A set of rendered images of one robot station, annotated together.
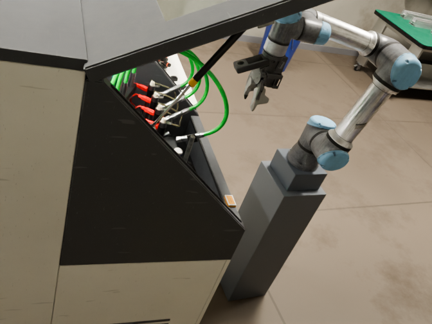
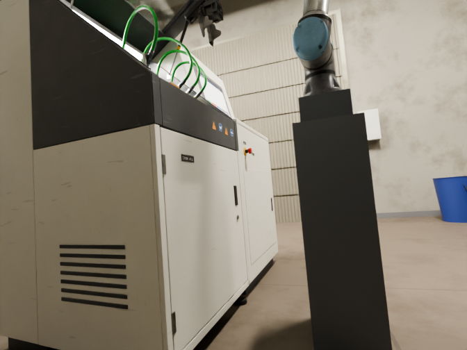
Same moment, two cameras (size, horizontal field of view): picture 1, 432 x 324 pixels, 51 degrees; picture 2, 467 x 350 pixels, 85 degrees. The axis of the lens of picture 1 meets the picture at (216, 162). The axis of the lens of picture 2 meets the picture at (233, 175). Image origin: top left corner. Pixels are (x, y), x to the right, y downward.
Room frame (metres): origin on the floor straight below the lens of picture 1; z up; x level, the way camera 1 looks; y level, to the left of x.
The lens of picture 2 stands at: (0.82, -0.89, 0.57)
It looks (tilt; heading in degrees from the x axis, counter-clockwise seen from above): 4 degrees up; 51
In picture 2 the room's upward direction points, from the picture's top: 5 degrees counter-clockwise
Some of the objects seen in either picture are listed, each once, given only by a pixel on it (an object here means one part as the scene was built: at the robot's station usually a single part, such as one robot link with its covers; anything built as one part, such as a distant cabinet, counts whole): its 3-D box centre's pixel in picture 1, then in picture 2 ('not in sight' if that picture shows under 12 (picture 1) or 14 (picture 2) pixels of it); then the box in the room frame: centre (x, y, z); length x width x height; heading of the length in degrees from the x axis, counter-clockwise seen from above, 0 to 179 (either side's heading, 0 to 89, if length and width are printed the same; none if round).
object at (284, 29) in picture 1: (285, 24); not in sight; (1.45, -0.05, 1.53); 0.09 x 0.08 x 0.11; 114
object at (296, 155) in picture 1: (306, 152); (321, 88); (1.73, -0.36, 0.95); 0.15 x 0.15 x 0.10
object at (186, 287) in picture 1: (120, 254); (159, 235); (1.28, 0.25, 0.39); 0.70 x 0.58 x 0.79; 29
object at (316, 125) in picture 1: (318, 132); (317, 59); (1.73, -0.37, 1.07); 0.13 x 0.12 x 0.14; 24
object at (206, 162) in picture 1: (207, 177); (203, 123); (1.41, 0.01, 0.87); 0.62 x 0.04 x 0.16; 29
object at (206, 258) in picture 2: not in sight; (214, 223); (1.42, 0.00, 0.44); 0.65 x 0.02 x 0.68; 29
